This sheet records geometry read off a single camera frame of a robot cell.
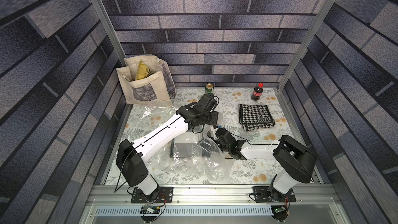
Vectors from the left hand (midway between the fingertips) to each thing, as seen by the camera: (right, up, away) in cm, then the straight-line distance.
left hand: (216, 116), depth 77 cm
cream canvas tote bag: (-41, +21, +13) cm, 47 cm away
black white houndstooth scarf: (+27, -2, +21) cm, 34 cm away
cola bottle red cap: (+32, +14, +29) cm, 45 cm away
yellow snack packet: (-46, +27, +21) cm, 57 cm away
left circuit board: (-32, -44, -6) cm, 55 cm away
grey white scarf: (-14, -16, +5) cm, 22 cm away
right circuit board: (+29, -45, -5) cm, 54 cm away
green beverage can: (-3, +17, +30) cm, 35 cm away
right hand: (-9, -16, +9) cm, 20 cm away
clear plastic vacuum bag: (-1, -23, -7) cm, 24 cm away
